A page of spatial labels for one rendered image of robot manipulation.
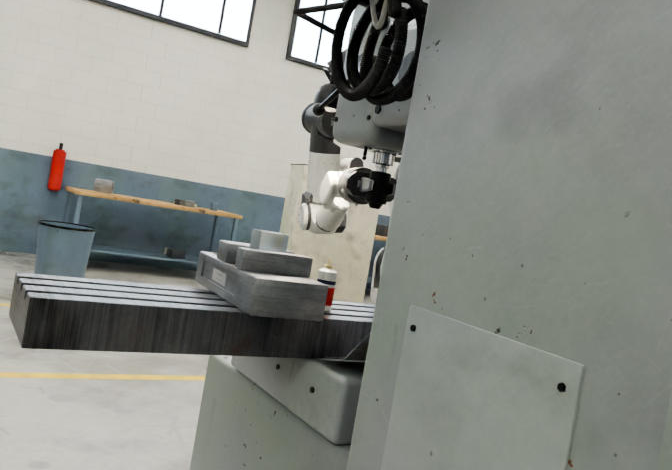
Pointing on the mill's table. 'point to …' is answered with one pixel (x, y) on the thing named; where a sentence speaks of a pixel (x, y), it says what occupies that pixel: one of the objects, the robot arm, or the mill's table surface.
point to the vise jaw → (229, 250)
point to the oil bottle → (328, 282)
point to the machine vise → (265, 283)
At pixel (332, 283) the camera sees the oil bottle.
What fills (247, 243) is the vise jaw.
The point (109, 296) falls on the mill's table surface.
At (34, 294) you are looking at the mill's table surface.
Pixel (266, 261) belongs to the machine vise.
